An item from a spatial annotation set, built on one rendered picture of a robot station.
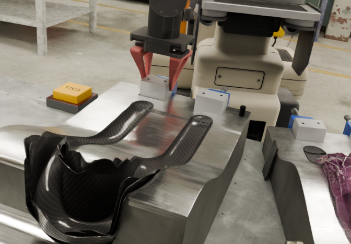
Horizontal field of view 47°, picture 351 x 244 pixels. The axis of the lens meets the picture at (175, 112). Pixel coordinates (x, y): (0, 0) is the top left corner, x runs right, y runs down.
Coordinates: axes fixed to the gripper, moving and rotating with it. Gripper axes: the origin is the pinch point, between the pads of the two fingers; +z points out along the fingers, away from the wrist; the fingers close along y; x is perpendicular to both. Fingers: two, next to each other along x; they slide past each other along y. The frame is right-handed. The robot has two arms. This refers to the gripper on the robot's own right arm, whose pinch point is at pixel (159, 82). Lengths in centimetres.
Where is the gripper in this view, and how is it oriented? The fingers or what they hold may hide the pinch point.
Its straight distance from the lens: 74.9
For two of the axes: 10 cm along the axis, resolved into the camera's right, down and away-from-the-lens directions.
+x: 3.5, -3.8, 8.6
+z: -1.0, 9.0, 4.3
